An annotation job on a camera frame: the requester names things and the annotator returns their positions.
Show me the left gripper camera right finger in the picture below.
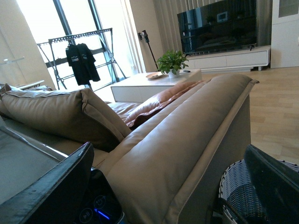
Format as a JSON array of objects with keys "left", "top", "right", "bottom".
[{"left": 244, "top": 144, "right": 299, "bottom": 224}]

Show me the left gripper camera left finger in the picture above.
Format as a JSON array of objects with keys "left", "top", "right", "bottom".
[{"left": 0, "top": 142, "right": 94, "bottom": 224}]

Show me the grey front-load washing machine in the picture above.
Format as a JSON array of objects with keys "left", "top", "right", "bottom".
[{"left": 0, "top": 122, "right": 126, "bottom": 224}]

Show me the black clothes drying rack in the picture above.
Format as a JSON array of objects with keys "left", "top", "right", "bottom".
[{"left": 36, "top": 28, "right": 128, "bottom": 91}]

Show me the white woven laundry basket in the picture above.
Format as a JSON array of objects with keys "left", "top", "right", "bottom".
[{"left": 219, "top": 159, "right": 299, "bottom": 224}]

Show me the beige sofa back cushion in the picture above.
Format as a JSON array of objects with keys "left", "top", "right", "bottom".
[{"left": 1, "top": 88, "right": 131, "bottom": 152}]

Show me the beige leather sofa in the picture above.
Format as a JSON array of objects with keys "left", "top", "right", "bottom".
[{"left": 0, "top": 74, "right": 257, "bottom": 224}]

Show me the wooden side table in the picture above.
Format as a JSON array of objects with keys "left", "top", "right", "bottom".
[{"left": 17, "top": 80, "right": 44, "bottom": 90}]

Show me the white tv cabinet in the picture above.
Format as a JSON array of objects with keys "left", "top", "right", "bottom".
[{"left": 188, "top": 45, "right": 271, "bottom": 73}]

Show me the white coffee table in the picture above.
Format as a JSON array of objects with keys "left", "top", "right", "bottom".
[{"left": 111, "top": 69, "right": 202, "bottom": 103}]

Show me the black t-shirt on hanger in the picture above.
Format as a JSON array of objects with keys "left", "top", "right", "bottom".
[{"left": 65, "top": 43, "right": 100, "bottom": 85}]

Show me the orange-brown throw pillow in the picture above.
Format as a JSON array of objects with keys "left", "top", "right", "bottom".
[{"left": 125, "top": 80, "right": 204, "bottom": 130}]

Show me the white floor lamp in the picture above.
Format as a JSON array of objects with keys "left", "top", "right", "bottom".
[{"left": 0, "top": 56, "right": 25, "bottom": 86}]

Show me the round wooden plate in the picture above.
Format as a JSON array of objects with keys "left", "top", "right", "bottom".
[{"left": 146, "top": 72, "right": 163, "bottom": 80}]

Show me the white tall cabinet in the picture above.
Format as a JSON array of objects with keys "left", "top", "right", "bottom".
[{"left": 271, "top": 0, "right": 299, "bottom": 68}]

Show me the green potted plant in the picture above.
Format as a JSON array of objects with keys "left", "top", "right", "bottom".
[{"left": 156, "top": 50, "right": 189, "bottom": 78}]

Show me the large black television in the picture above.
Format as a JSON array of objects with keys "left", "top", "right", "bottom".
[{"left": 177, "top": 0, "right": 257, "bottom": 55}]

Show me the black cordless stick vacuum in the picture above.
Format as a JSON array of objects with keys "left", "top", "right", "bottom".
[{"left": 137, "top": 30, "right": 158, "bottom": 71}]

